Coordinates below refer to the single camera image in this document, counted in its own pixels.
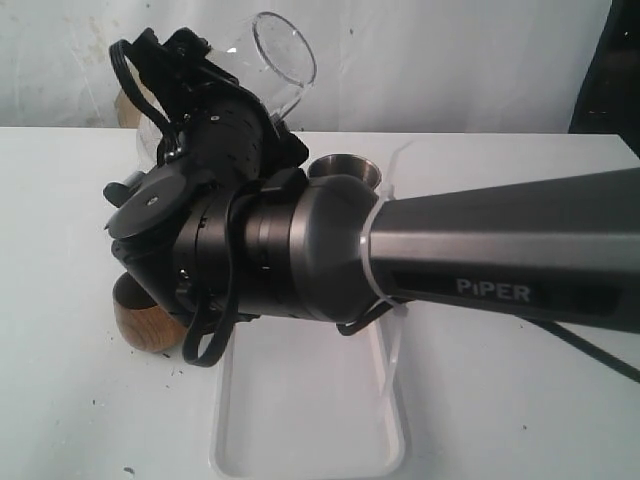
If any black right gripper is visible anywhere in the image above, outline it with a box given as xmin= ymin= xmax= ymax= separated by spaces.
xmin=137 ymin=27 xmax=310 ymax=184

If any clear plastic measuring jar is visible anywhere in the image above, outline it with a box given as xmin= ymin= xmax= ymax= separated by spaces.
xmin=128 ymin=11 xmax=318 ymax=166

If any stainless steel cup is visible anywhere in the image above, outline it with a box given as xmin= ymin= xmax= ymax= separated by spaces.
xmin=307 ymin=153 xmax=382 ymax=190

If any brown wooden cup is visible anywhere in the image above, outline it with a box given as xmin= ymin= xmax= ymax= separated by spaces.
xmin=112 ymin=272 xmax=187 ymax=353

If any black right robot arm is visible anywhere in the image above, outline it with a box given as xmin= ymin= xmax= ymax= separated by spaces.
xmin=104 ymin=28 xmax=639 ymax=333

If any white zip tie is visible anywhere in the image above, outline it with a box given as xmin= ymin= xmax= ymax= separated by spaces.
xmin=359 ymin=140 xmax=414 ymax=402

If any white rectangular tray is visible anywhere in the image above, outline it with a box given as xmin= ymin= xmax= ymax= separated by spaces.
xmin=209 ymin=313 xmax=405 ymax=479

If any dark object at right edge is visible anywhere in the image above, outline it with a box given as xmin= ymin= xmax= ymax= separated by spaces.
xmin=568 ymin=0 xmax=639 ymax=153

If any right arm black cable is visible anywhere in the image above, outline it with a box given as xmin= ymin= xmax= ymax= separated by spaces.
xmin=179 ymin=249 xmax=246 ymax=371

